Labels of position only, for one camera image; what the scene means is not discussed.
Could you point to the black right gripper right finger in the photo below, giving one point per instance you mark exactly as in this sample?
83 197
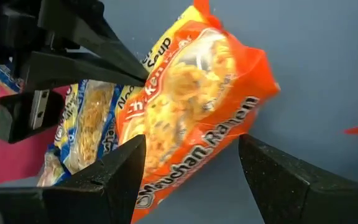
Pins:
306 199

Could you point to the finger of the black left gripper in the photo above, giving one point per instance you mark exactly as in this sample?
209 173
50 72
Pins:
57 71
82 25

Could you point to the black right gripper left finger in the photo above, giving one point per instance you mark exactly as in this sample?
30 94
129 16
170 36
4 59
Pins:
73 202

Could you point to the blue Maruchan noodle pack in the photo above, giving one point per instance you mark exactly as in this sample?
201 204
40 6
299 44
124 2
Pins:
89 124
50 169
2 76

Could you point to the pink plastic bin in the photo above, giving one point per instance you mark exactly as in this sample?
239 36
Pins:
8 161

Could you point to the blue-grey table mat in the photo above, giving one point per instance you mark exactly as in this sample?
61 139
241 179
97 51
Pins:
306 62

